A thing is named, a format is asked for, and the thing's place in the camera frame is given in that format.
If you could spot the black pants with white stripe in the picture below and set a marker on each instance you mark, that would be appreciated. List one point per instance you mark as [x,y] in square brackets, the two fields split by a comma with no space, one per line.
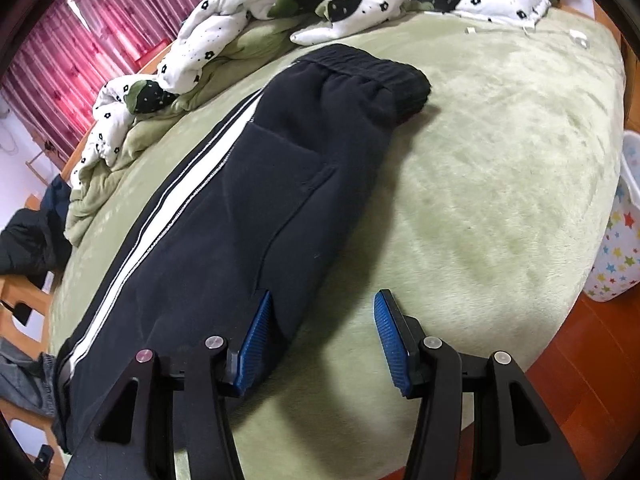
[225,210]

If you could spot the black jacket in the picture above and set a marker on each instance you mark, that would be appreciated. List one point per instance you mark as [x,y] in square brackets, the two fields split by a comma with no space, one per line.
[22,247]

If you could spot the grey jeans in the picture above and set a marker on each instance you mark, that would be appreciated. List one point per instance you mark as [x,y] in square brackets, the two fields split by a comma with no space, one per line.
[25,380]

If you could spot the star-print white bin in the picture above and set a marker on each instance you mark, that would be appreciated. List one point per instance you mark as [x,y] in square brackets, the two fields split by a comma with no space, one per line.
[617,250]

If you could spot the pink curtain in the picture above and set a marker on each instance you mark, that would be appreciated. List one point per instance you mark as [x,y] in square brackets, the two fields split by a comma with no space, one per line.
[75,50]

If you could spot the green bed blanket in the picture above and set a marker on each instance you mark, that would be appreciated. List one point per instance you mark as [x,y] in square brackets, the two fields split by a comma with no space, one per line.
[475,185]

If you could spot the navy jacket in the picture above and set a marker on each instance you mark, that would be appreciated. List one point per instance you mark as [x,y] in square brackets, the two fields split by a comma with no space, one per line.
[57,197]

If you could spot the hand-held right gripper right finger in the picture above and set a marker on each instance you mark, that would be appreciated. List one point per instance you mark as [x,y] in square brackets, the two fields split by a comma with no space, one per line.
[392,345]

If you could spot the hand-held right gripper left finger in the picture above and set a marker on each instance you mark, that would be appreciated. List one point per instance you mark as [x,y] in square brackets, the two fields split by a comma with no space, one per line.
[255,345]

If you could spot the white flower-print quilt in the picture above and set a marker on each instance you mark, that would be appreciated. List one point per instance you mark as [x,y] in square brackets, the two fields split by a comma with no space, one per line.
[220,10]

